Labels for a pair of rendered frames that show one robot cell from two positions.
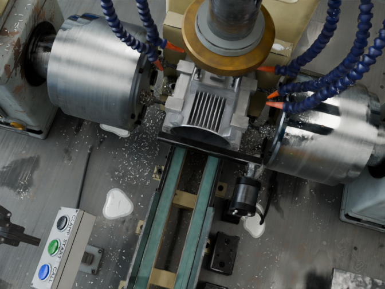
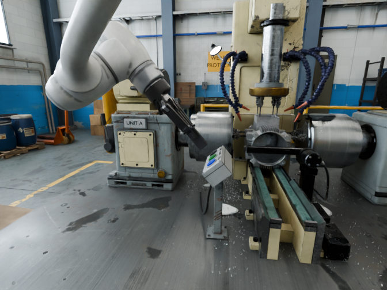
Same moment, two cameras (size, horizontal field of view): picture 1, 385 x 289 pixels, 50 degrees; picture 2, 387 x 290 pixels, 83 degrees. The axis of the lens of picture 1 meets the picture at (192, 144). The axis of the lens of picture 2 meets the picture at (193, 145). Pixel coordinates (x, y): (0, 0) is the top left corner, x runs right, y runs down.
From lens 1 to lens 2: 0.94 m
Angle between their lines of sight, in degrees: 56
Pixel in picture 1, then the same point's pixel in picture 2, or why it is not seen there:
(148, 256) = (267, 199)
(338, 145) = (341, 121)
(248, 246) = not seen: hidden behind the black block
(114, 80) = (223, 117)
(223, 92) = (273, 119)
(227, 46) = (273, 82)
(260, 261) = (344, 225)
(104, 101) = (219, 127)
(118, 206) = (227, 209)
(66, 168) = (188, 198)
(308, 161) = (332, 133)
